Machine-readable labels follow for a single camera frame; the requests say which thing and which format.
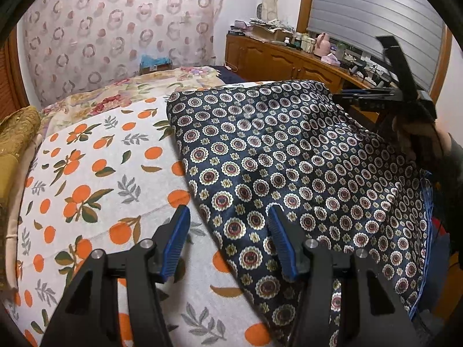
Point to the person's right forearm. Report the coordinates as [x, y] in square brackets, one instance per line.
[452, 155]

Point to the grey window blind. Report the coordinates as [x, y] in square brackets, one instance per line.
[372, 18]

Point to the pink kettle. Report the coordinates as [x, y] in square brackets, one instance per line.
[322, 45]

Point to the floral blanket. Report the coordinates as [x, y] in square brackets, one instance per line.
[108, 95]

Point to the blue box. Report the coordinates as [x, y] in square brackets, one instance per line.
[154, 64]

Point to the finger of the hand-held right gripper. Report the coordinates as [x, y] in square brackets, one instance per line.
[356, 93]
[358, 102]

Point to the person's right hand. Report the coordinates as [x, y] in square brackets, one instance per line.
[416, 135]

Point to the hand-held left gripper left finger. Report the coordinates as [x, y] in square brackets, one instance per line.
[176, 240]

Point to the cardboard box of clutter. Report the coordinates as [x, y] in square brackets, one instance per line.
[269, 30]

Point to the navy medallion print garment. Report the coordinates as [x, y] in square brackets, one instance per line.
[289, 159]

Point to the orange fruit print sheet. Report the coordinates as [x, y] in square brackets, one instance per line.
[97, 173]

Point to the circle patterned sheer curtain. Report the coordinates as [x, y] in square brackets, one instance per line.
[119, 29]

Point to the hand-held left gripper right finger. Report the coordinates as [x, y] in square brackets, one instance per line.
[281, 240]

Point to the gold embroidered pillow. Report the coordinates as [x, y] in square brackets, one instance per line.
[16, 137]

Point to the pink tissue box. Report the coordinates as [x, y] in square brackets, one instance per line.
[331, 59]

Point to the navy blanket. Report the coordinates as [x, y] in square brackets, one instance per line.
[228, 74]

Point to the wooden cabinet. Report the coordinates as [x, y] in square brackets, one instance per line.
[275, 59]

